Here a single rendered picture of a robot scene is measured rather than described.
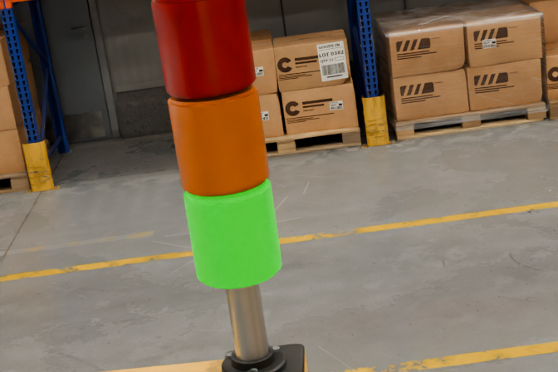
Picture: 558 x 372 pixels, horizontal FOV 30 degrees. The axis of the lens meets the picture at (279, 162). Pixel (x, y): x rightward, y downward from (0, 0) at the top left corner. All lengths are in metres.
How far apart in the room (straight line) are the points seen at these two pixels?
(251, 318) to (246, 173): 0.09
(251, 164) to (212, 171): 0.02
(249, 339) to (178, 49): 0.18
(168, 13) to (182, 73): 0.03
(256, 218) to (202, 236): 0.03
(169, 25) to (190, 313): 5.27
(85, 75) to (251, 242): 9.04
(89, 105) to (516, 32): 3.87
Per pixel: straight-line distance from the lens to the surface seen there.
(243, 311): 0.60
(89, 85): 9.61
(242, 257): 0.58
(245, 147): 0.56
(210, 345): 5.41
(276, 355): 0.63
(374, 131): 8.25
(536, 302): 5.50
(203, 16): 0.54
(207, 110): 0.55
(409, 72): 8.25
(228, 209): 0.57
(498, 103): 8.45
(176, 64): 0.55
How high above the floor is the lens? 2.39
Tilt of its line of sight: 17 degrees down
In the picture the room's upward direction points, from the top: 8 degrees counter-clockwise
